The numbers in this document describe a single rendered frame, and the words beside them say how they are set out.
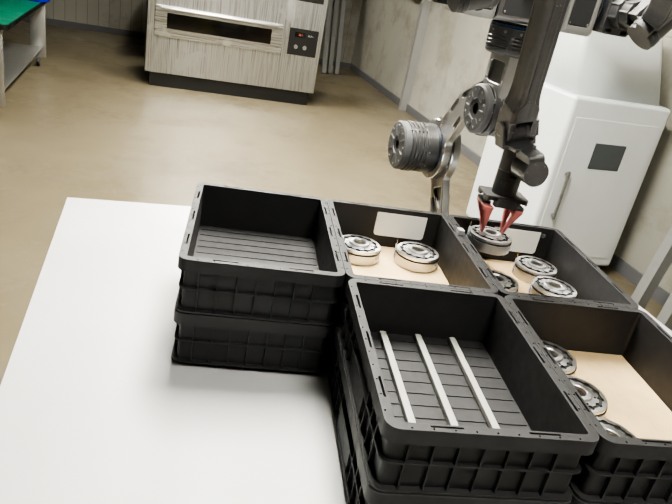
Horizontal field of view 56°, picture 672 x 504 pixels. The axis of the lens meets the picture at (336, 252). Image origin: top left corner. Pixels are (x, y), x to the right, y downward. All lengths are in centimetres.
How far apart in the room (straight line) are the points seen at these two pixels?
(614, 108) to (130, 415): 309
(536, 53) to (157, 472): 99
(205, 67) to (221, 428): 578
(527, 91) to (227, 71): 553
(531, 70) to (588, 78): 236
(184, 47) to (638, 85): 432
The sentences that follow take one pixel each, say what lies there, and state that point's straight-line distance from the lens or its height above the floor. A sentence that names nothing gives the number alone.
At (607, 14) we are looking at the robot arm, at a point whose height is 144.
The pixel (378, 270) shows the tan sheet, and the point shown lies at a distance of 143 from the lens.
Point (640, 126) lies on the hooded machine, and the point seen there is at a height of 92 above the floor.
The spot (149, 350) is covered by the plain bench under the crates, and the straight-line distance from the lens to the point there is 129.
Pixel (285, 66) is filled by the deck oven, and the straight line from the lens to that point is 677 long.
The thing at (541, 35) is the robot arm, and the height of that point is 138.
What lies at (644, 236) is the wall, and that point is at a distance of 422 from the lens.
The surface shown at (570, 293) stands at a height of 86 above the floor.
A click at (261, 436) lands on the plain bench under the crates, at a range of 111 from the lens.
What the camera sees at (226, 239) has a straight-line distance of 145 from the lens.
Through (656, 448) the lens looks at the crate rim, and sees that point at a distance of 99.
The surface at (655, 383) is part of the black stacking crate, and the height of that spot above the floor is 84.
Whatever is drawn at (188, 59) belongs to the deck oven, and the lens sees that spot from 669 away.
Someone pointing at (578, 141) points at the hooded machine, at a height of 81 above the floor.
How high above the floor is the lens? 144
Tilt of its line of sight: 24 degrees down
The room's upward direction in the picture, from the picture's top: 11 degrees clockwise
